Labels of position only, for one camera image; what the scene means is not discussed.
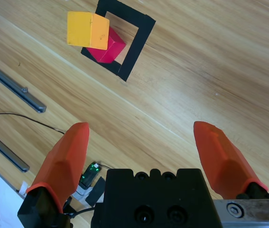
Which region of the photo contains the black square pad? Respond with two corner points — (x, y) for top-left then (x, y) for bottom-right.
(85, 177), (106, 207)

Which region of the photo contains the red wooden cube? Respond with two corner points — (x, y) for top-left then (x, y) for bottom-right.
(86, 26), (127, 64)

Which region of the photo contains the black tape square outline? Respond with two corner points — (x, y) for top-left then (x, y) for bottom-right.
(80, 0), (157, 82)

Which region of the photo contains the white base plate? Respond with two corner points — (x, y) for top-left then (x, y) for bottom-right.
(0, 159), (27, 228)

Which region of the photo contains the yellow wooden cube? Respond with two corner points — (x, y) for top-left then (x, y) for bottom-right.
(66, 11), (111, 51)

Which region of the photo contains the grey metal rail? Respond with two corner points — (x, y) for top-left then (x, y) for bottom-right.
(0, 125), (30, 173)
(0, 56), (47, 114)

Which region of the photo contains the grey metal bracket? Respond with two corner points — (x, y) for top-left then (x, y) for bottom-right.
(71, 185), (92, 205)

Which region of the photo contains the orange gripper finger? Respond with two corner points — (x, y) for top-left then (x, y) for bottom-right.
(193, 120), (269, 200)
(17, 122), (90, 228)

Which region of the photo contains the thin black wire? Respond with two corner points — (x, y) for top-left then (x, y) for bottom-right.
(0, 113), (65, 135)

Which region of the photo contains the small green-lit electronic module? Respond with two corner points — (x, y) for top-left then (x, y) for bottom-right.
(79, 161), (102, 188)

